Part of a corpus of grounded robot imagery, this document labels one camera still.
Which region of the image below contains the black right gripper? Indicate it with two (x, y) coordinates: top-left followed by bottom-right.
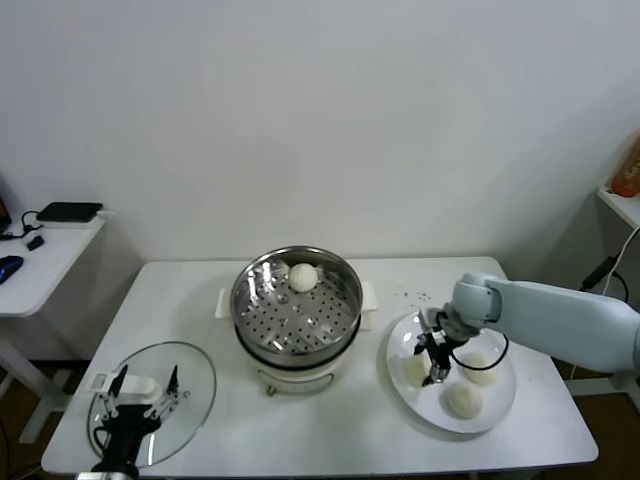
(413, 308), (469, 388)

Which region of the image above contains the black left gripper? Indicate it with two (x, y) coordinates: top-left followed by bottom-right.
(94, 364), (192, 474)

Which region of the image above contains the white steamed baozi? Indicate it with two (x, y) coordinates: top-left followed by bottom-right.
(402, 353), (430, 389)
(288, 263), (319, 293)
(443, 382), (485, 419)
(459, 352), (502, 387)

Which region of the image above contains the stainless steel steamer basket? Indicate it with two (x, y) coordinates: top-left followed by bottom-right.
(230, 245), (364, 355)

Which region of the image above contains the white round plate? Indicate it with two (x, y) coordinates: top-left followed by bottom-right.
(383, 308), (518, 434)

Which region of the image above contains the round glass pot lid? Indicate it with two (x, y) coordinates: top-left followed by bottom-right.
(86, 341), (218, 470)

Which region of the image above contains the white electric cooker pot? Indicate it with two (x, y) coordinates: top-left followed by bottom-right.
(214, 282), (380, 399)

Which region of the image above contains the white side table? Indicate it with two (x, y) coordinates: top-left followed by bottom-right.
(0, 214), (107, 446)

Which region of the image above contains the flat white box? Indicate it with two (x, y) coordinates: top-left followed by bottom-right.
(39, 210), (119, 232)

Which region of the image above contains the blue computer mouse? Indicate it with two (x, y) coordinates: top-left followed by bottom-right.
(0, 255), (25, 286)

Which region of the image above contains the flat black box device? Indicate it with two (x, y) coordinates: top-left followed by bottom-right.
(37, 202), (104, 224)

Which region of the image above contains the dark laptop edge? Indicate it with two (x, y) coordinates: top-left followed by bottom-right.
(0, 172), (13, 236)

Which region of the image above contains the orange bottle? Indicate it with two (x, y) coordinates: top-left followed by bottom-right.
(609, 130), (640, 197)

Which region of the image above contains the white lid handle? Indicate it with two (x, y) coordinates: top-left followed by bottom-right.
(88, 372), (162, 402)

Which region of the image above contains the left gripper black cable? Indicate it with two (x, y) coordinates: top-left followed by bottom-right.
(92, 424), (114, 454)

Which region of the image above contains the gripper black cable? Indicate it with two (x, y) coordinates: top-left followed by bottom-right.
(92, 424), (114, 454)
(452, 332), (511, 372)

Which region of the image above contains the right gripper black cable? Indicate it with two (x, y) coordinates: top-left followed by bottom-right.
(452, 332), (511, 372)

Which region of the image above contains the black power adapter cable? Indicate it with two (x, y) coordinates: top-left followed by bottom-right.
(579, 255), (629, 304)

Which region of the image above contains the thin black desk cable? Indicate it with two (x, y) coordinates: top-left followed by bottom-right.
(0, 210), (45, 243)

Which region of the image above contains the white desk with frame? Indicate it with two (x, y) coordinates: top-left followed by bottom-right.
(564, 185), (640, 397)

